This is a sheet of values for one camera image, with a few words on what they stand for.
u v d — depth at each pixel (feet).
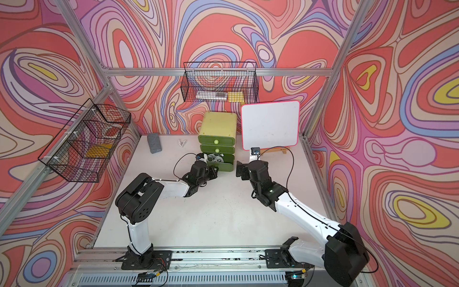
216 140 2.98
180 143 3.74
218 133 2.98
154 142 3.75
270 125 3.41
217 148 3.20
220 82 3.31
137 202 1.66
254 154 2.21
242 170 2.30
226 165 3.17
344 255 1.30
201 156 2.88
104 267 2.39
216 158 3.42
